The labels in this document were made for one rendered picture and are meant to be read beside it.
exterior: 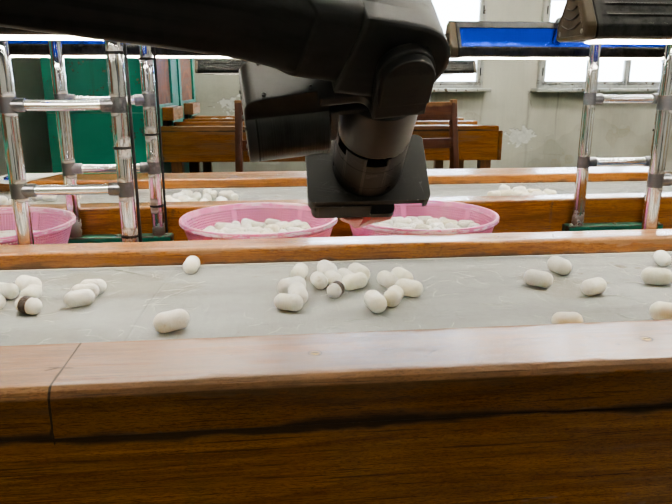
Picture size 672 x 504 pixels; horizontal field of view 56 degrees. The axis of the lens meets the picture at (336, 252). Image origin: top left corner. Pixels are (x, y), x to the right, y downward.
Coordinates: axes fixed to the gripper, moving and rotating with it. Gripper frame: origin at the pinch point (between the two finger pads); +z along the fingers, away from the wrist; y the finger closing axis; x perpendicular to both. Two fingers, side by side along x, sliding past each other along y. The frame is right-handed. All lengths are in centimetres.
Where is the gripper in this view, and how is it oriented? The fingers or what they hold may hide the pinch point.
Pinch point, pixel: (356, 217)
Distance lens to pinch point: 62.0
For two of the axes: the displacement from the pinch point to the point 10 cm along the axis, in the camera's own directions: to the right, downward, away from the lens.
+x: 0.6, 9.1, -4.1
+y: -10.0, 0.3, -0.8
